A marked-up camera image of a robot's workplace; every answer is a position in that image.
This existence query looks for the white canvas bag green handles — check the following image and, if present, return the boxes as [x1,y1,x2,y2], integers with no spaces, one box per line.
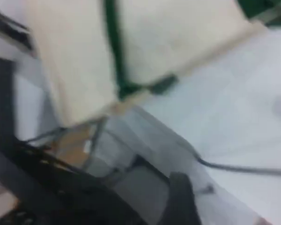
[30,0,281,127]

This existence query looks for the black frame post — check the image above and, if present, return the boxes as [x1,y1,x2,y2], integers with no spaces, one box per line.
[0,57,17,141]

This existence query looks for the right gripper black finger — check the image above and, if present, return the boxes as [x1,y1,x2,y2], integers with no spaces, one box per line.
[170,172,202,225]

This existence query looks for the gray cable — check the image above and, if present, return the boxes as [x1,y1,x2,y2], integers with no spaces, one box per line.
[196,158,281,178]

